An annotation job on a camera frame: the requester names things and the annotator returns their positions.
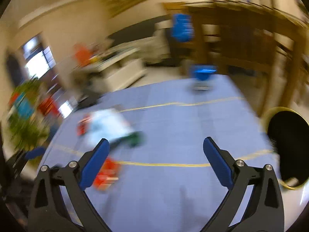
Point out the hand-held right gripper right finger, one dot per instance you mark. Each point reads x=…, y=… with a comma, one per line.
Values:
x=217, y=164

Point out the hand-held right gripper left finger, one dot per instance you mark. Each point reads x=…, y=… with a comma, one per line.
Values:
x=94, y=164

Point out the yellow-rimmed trash bin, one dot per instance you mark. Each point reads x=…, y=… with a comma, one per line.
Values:
x=287, y=147

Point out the red snack packet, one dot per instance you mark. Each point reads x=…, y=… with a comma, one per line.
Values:
x=107, y=174

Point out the small red packet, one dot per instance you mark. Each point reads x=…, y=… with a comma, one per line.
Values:
x=83, y=125

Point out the white cloth pile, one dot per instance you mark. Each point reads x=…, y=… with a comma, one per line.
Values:
x=106, y=125

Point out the green packet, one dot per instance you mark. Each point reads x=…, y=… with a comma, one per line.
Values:
x=135, y=137

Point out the blue table cloth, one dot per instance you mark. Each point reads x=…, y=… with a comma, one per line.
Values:
x=173, y=130

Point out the red object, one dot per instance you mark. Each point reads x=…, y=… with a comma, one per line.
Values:
x=48, y=106

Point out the green plant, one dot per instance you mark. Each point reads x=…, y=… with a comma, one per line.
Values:
x=24, y=116

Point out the white cabinet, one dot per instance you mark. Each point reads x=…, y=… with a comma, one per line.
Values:
x=120, y=70

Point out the orange object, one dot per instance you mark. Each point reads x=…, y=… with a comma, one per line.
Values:
x=82, y=53

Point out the window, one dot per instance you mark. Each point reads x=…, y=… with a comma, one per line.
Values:
x=38, y=58

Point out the wooden shelf unit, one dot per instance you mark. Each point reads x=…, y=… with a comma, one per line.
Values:
x=253, y=41

